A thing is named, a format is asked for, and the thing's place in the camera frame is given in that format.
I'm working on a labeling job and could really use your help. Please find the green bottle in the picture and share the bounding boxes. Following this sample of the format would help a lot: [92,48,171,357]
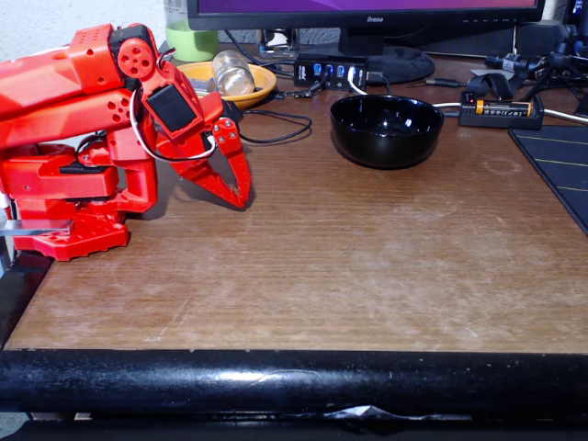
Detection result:
[163,0,221,63]

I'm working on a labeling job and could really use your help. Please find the clear glass jar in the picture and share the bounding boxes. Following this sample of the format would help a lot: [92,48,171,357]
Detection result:
[211,49,256,97]

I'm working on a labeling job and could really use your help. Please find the yellow plate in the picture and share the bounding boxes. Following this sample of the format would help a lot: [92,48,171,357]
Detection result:
[176,60,278,111]

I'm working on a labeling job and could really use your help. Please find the black USB hub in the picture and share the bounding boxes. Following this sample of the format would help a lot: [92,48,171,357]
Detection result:
[293,51,370,92]

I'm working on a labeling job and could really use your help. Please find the black glossy bowl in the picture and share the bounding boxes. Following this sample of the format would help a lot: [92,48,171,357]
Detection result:
[329,93,447,171]

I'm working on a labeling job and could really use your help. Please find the metal clamp bar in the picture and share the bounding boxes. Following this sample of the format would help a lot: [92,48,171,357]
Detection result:
[0,219,75,239]

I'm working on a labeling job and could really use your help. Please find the black computer monitor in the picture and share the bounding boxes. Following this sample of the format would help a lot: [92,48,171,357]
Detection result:
[187,0,548,85]

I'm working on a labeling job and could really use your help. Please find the black padded table edge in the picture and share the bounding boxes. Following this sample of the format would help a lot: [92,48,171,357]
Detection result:
[0,347,588,415]

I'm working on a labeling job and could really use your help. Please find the black battery charger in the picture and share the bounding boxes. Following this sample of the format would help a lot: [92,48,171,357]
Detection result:
[458,89,546,131]

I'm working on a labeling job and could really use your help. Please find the yellow and black battery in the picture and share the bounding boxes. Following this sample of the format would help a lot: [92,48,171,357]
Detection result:
[474,99,534,117]

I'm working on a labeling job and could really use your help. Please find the black flashlight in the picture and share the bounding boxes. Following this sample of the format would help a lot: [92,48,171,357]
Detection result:
[485,51,553,75]

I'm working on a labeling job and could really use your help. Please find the black mat with yellow lines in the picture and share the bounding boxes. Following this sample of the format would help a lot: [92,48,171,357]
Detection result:
[508,124,588,236]

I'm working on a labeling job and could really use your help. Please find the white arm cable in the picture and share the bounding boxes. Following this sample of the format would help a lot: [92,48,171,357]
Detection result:
[129,88,219,164]

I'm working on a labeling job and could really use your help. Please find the thin black cable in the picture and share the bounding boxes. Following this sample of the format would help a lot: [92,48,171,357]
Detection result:
[236,108,314,145]

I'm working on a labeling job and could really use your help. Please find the black audio plug cable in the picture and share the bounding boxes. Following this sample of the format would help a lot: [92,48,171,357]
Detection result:
[405,76,468,90]

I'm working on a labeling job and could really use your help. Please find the black strap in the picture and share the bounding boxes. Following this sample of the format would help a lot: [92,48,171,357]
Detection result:
[464,72,516,102]

